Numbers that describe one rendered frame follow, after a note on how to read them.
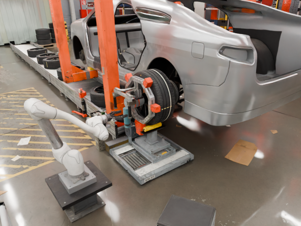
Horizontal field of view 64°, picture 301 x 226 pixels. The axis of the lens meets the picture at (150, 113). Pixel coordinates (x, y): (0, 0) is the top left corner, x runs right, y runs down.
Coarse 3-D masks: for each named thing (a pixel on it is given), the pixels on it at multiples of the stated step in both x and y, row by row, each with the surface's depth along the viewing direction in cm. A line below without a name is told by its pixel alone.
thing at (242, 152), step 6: (240, 144) 349; (246, 144) 348; (252, 144) 346; (234, 150) 337; (240, 150) 336; (246, 150) 336; (252, 150) 335; (228, 156) 322; (234, 156) 323; (240, 156) 323; (246, 156) 323; (252, 156) 322; (240, 162) 311; (246, 162) 311
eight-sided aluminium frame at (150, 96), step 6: (132, 78) 283; (138, 78) 280; (126, 84) 299; (132, 84) 298; (144, 90) 268; (150, 90) 267; (150, 96) 264; (150, 102) 265; (132, 114) 307; (150, 114) 271; (138, 120) 297; (144, 120) 285
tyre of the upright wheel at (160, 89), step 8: (144, 72) 277; (152, 72) 279; (160, 72) 281; (152, 80) 267; (160, 80) 272; (168, 80) 276; (152, 88) 269; (160, 88) 267; (168, 88) 272; (160, 96) 265; (168, 96) 272; (160, 104) 267; (168, 104) 274; (160, 112) 271; (168, 112) 280; (152, 120) 286; (160, 120) 284
